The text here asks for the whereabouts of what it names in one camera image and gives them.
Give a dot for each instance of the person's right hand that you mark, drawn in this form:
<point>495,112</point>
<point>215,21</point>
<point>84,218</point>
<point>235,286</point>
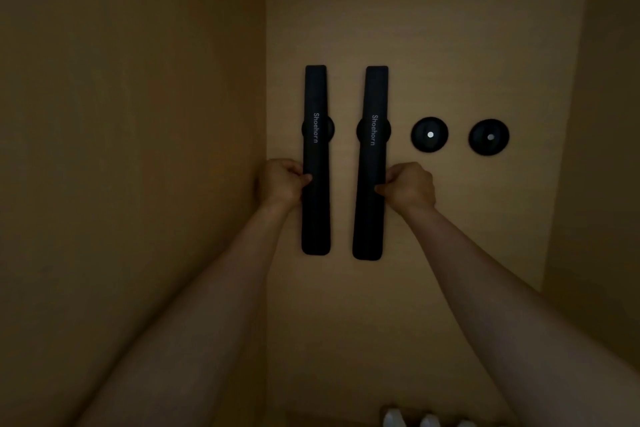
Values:
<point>412,189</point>

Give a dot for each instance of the person's left hand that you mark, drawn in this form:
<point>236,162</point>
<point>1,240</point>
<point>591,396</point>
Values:
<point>280,184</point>

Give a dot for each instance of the long black shoe spoon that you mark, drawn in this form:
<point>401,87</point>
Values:
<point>316,231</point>
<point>370,236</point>

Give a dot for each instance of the person's right forearm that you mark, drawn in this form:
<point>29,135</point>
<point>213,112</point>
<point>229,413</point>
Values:
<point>525,331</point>

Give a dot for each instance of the person's left forearm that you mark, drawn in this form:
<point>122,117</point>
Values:
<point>200,331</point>

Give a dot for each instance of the black round wall hook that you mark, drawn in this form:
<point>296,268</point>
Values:
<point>422,141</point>
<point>480,144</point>
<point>359,131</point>
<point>331,129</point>

